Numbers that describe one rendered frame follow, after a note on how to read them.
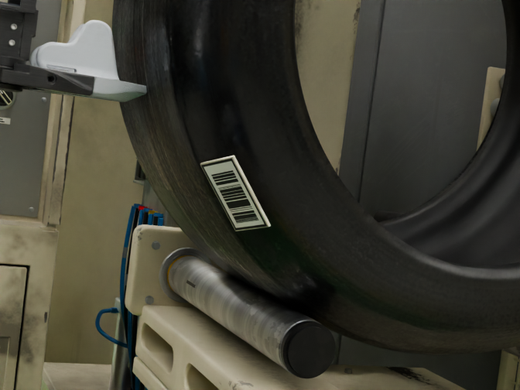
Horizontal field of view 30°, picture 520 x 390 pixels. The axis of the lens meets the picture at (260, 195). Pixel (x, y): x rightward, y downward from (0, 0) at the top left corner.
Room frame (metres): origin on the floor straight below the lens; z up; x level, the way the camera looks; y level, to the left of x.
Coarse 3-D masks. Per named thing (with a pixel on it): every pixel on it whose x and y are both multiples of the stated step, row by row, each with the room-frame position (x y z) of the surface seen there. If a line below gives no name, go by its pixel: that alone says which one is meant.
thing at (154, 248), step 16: (144, 224) 1.06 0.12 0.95; (144, 240) 1.04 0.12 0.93; (160, 240) 1.05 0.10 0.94; (176, 240) 1.05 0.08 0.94; (144, 256) 1.04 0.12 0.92; (160, 256) 1.05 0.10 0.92; (176, 256) 1.05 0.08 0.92; (128, 272) 1.06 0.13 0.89; (144, 272) 1.04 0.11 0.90; (160, 272) 1.05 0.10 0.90; (128, 288) 1.05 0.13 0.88; (144, 288) 1.04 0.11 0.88; (160, 288) 1.05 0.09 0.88; (128, 304) 1.04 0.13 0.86; (144, 304) 1.04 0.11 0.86; (160, 304) 1.05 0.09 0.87; (176, 304) 1.06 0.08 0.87
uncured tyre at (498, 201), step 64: (128, 0) 0.83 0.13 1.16; (192, 0) 0.71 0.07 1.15; (256, 0) 0.70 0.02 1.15; (512, 0) 1.10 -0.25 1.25; (128, 64) 0.83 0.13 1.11; (192, 64) 0.72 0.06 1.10; (256, 64) 0.71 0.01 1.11; (512, 64) 1.11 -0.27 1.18; (128, 128) 0.89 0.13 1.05; (192, 128) 0.73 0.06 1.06; (256, 128) 0.71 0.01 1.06; (512, 128) 1.10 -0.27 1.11; (192, 192) 0.77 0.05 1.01; (256, 192) 0.72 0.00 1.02; (320, 192) 0.73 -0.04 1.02; (448, 192) 1.09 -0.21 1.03; (512, 192) 1.09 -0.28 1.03; (256, 256) 0.75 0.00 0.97; (320, 256) 0.73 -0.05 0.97; (384, 256) 0.75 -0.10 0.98; (448, 256) 1.06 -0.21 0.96; (512, 256) 1.02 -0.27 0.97; (320, 320) 0.79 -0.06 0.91; (384, 320) 0.77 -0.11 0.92; (448, 320) 0.78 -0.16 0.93; (512, 320) 0.80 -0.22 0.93
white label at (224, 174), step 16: (224, 160) 0.71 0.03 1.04; (208, 176) 0.73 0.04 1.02; (224, 176) 0.72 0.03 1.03; (240, 176) 0.70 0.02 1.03; (224, 192) 0.73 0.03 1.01; (240, 192) 0.71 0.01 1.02; (224, 208) 0.74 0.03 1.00; (240, 208) 0.72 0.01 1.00; (256, 208) 0.71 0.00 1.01; (240, 224) 0.73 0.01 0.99; (256, 224) 0.72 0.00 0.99
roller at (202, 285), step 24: (192, 264) 1.01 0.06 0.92; (192, 288) 0.96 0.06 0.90; (216, 288) 0.91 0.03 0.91; (240, 288) 0.87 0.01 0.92; (216, 312) 0.89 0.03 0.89; (240, 312) 0.83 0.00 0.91; (264, 312) 0.79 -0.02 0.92; (288, 312) 0.77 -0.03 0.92; (240, 336) 0.83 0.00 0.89; (264, 336) 0.77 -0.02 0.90; (288, 336) 0.73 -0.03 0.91; (312, 336) 0.74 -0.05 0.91; (288, 360) 0.73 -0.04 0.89; (312, 360) 0.74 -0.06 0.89
